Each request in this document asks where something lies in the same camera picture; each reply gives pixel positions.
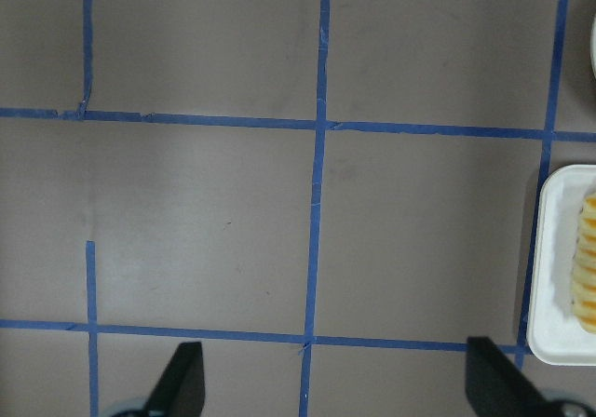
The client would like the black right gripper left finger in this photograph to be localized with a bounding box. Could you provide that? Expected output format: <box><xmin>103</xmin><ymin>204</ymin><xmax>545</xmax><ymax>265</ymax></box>
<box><xmin>144</xmin><ymin>342</ymin><xmax>206</xmax><ymax>417</ymax></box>

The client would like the yellow ridged bread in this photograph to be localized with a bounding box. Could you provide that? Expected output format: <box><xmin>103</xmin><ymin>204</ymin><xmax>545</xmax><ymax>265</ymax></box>
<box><xmin>569</xmin><ymin>192</ymin><xmax>596</xmax><ymax>334</ymax></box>

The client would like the white round plate edge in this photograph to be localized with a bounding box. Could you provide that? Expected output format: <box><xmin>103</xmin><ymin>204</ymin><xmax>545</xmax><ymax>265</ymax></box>
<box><xmin>589</xmin><ymin>14</ymin><xmax>596</xmax><ymax>79</ymax></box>

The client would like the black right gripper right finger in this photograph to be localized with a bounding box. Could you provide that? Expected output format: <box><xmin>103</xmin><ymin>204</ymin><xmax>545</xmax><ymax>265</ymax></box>
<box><xmin>466</xmin><ymin>337</ymin><xmax>554</xmax><ymax>417</ymax></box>

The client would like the white foam tray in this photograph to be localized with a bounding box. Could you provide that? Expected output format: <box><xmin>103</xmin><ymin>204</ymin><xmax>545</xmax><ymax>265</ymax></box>
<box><xmin>527</xmin><ymin>165</ymin><xmax>595</xmax><ymax>367</ymax></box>

